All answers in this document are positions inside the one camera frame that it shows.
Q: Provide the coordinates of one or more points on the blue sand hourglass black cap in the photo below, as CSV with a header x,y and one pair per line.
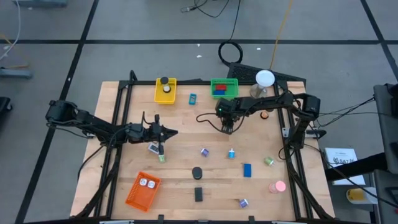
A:
x,y
196,172

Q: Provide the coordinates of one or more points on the white dome wooden table lamp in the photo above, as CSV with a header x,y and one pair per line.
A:
x,y
265,78

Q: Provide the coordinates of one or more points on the yellow white container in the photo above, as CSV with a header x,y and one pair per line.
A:
x,y
357,196

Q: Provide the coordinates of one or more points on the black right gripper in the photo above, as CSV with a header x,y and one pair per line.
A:
x,y
226,109

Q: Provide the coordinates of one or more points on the black rectangular box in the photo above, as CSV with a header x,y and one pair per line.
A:
x,y
198,194

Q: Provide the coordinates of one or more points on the orange plastic basket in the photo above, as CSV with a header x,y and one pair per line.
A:
x,y
140,199

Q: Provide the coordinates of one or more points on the white frame bracket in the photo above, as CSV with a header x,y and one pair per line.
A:
x,y
285,132

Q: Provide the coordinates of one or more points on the white paper label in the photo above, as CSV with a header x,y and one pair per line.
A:
x,y
340,154

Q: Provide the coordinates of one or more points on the small blue bottle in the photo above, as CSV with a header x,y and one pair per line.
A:
x,y
231,154

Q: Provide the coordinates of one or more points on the gray flat floor base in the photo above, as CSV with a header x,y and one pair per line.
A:
x,y
15,73

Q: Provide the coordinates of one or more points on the small teal rectangular item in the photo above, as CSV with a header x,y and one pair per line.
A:
x,y
190,99

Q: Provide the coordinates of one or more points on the gray blue floor base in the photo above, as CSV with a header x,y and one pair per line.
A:
x,y
40,3

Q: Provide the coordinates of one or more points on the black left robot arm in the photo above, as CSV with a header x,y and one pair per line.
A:
x,y
99,126

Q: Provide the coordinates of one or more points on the orange sand hourglass black cap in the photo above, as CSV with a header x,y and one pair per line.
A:
x,y
264,115

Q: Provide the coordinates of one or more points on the white digital clock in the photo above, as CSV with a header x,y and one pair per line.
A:
x,y
154,148

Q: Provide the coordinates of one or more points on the pink capped clear hourglass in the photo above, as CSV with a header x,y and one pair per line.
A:
x,y
280,186

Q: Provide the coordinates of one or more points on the black perforated metal panel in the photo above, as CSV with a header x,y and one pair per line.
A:
x,y
242,73

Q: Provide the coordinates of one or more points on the yellow plastic basket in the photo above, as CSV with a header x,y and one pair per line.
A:
x,y
164,99

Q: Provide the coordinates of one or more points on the blue rectangular block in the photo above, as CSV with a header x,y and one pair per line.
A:
x,y
247,170
219,92

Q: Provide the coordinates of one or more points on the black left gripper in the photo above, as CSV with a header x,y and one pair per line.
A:
x,y
152,132

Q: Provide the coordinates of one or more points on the green plastic basket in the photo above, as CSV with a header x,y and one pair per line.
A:
x,y
233,91

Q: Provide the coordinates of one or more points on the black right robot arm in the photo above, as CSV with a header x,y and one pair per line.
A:
x,y
264,101

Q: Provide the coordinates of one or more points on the red rectangular block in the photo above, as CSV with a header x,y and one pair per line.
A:
x,y
221,87

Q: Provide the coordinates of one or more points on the white sand hourglass black cap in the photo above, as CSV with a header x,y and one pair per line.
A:
x,y
164,80

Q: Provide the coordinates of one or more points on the black metal bar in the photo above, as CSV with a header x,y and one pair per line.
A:
x,y
357,166

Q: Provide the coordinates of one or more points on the black floor object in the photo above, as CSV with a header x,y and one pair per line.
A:
x,y
3,105

